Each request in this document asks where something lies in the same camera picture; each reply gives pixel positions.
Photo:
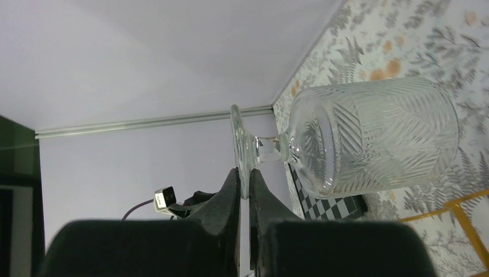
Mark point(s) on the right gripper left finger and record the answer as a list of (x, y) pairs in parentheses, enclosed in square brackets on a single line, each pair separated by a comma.
[(206, 243)]

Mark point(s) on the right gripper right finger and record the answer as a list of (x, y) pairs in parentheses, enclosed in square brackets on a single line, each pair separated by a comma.
[(283, 244)]

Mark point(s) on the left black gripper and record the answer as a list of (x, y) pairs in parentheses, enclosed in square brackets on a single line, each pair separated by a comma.
[(190, 205)]

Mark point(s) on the short clear glass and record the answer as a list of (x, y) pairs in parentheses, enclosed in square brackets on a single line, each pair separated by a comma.
[(357, 138)]

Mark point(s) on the gold wire glass rack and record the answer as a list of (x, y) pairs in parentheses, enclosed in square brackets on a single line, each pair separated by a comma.
[(458, 221)]

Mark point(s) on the black white chessboard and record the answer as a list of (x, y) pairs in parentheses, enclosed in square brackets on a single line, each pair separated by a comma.
[(309, 207)]

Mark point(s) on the floral table mat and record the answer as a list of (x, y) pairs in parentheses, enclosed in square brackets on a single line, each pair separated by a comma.
[(447, 43)]

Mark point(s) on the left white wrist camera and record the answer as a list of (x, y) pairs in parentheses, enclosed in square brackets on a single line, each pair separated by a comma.
[(163, 198)]

